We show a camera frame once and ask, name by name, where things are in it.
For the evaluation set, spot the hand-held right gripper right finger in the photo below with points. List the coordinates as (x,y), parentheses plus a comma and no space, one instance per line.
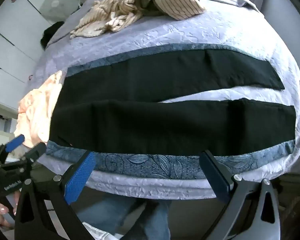
(216,177)

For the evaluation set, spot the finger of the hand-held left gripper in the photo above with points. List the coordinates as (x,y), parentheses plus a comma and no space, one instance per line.
(36,151)
(15,142)

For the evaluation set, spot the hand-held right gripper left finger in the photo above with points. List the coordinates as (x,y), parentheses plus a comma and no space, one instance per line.
(80,177)

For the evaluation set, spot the black pants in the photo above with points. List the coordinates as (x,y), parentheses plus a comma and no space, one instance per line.
(165,127)

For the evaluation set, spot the person's left hand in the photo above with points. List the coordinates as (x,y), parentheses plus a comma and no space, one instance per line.
(1,213)

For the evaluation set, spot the peach blanket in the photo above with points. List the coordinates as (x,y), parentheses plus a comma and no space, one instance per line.
(40,105)

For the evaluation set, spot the person's legs in jeans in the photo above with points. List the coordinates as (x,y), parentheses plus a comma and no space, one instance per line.
(130,217)

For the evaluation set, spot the blue floral patterned cloth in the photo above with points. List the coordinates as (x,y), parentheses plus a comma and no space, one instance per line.
(145,165)

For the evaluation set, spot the white wardrobe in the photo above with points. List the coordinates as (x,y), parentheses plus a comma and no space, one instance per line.
(12,30)

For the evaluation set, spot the black object beside bed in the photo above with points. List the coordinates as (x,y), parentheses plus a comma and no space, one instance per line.
(51,33)

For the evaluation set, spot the white fan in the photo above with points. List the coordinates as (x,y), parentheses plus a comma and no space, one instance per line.
(55,4)

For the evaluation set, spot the lavender textured bedspread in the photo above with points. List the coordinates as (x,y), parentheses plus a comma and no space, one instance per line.
(190,32)

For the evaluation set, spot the beige striped rumpled cloth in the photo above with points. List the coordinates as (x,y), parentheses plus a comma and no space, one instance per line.
(107,17)

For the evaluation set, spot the cream striped pillow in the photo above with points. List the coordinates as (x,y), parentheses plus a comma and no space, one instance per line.
(180,5)

